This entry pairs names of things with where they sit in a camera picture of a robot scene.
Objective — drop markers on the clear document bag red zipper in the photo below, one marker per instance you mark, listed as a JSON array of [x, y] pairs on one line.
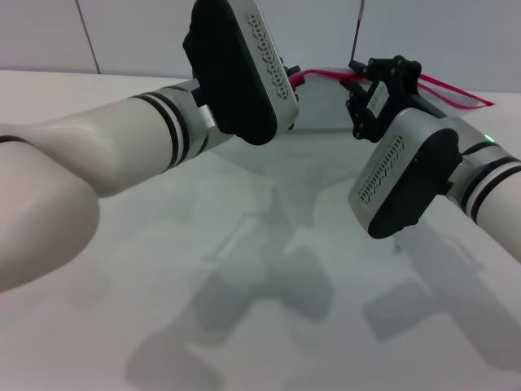
[[321, 102]]

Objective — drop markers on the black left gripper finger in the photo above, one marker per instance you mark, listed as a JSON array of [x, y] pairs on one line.
[[295, 77]]

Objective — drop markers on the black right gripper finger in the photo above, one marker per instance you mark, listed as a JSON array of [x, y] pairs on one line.
[[360, 118], [399, 69]]

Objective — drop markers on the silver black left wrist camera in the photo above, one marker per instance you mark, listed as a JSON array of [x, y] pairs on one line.
[[236, 73]]

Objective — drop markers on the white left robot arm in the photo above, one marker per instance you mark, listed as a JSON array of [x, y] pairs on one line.
[[89, 171]]

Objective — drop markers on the thin black background pole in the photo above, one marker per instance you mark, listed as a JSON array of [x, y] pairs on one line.
[[357, 28]]

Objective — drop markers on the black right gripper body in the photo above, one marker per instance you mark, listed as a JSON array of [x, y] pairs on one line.
[[392, 102]]

